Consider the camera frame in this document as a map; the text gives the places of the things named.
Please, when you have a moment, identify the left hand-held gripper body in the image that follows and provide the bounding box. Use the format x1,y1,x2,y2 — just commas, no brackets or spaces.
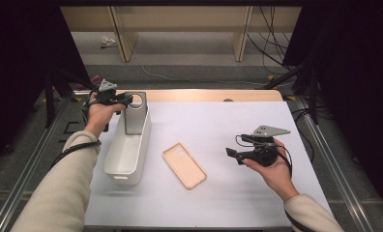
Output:
97,79,120,106

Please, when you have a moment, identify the black metal stand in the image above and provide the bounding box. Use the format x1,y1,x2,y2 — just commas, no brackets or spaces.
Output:
262,60,320,126
44,63,101,129

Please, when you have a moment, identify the crumpled white paper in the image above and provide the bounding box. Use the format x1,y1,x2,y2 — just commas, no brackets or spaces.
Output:
99,35,118,50

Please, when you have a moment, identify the pink object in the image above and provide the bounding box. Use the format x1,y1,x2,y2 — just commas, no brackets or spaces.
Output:
75,73,103,92

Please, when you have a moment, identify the wooden table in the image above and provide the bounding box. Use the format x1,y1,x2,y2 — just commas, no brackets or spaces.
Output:
115,89,284,103

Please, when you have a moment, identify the beige phone case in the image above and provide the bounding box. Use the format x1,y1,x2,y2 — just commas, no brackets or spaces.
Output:
162,142,208,190

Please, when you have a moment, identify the person's left hand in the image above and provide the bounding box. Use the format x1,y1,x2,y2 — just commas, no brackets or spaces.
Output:
83,93,127,139

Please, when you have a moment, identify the hand-held gripper cable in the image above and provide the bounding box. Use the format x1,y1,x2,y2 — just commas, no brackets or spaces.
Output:
48,95,103,171
234,134,308,232

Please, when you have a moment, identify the person's right hand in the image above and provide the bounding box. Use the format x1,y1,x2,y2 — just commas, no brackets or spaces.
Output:
243,138,301,203

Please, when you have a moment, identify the grey phone case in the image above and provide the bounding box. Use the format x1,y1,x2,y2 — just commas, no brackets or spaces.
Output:
124,91,148,136

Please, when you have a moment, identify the white table sheet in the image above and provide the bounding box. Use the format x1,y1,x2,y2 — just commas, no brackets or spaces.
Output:
82,101,334,228

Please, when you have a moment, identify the wooden shelf unit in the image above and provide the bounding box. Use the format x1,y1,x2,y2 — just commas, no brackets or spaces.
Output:
60,5,303,63

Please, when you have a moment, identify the white storage box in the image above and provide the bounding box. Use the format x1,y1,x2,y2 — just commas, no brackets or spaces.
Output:
103,102,152,187

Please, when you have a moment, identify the black curtain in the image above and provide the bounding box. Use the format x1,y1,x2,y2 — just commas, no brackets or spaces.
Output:
0,0,91,170
281,0,383,221

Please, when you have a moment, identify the bundle of black cables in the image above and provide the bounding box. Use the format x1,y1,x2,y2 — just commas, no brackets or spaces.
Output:
246,5,298,75

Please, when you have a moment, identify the black floor cable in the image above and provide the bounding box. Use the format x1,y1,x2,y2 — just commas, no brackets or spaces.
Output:
290,106,334,162

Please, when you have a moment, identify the left hand-held gripper cable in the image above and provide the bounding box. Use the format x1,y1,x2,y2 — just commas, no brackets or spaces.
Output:
48,95,103,171

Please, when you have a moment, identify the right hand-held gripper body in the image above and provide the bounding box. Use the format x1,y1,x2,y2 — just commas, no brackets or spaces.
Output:
235,124,291,168

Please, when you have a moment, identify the right hand-held gripper cable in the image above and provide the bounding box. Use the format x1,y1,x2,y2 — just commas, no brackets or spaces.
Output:
234,134,308,232

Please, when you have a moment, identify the metal floor rail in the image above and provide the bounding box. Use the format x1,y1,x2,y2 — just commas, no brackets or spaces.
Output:
295,96,375,232
0,96,72,232

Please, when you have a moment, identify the white floor cable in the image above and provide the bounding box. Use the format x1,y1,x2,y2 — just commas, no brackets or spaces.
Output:
140,65,269,88

